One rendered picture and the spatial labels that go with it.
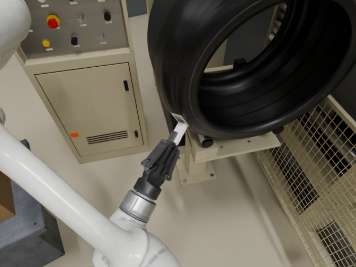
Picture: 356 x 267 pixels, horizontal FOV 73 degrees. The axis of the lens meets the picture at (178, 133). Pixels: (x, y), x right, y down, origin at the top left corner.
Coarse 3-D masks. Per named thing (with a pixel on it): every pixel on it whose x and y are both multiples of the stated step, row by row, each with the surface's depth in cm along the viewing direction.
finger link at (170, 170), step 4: (176, 152) 72; (176, 156) 72; (172, 160) 73; (176, 160) 73; (172, 164) 72; (168, 168) 73; (172, 168) 72; (168, 172) 72; (172, 172) 73; (168, 180) 73
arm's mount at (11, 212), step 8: (0, 176) 97; (0, 184) 94; (8, 184) 102; (0, 192) 92; (8, 192) 99; (0, 200) 89; (8, 200) 96; (0, 208) 89; (8, 208) 93; (0, 216) 92; (8, 216) 94
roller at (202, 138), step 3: (198, 135) 90; (201, 135) 88; (201, 138) 87; (204, 138) 86; (207, 138) 86; (210, 138) 86; (201, 141) 87; (204, 141) 86; (207, 141) 86; (210, 141) 86; (201, 144) 88; (204, 144) 86; (207, 144) 87; (210, 144) 87; (204, 147) 88; (207, 147) 88
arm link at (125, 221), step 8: (120, 208) 65; (112, 216) 64; (120, 216) 62; (128, 216) 62; (120, 224) 60; (128, 224) 60; (136, 224) 61; (144, 224) 64; (96, 256) 60; (104, 256) 59; (96, 264) 60; (104, 264) 59
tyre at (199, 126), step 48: (192, 0) 49; (240, 0) 46; (288, 0) 48; (336, 0) 50; (192, 48) 52; (288, 48) 93; (336, 48) 76; (192, 96) 62; (240, 96) 100; (288, 96) 90
